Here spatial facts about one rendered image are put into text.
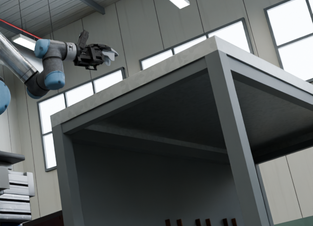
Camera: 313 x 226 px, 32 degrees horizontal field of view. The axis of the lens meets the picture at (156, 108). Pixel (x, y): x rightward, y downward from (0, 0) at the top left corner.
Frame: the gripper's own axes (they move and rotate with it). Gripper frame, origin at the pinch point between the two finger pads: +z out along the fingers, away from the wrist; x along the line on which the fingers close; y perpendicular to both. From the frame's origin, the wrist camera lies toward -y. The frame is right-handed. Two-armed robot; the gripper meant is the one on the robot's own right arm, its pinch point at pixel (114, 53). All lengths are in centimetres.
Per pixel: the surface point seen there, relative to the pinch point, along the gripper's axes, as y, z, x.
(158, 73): 53, -36, 61
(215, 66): 60, -31, 76
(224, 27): -468, 661, -463
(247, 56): 53, -15, 74
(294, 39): -371, 718, -357
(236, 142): 79, -30, 74
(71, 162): 60, -45, 23
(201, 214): 71, 24, -4
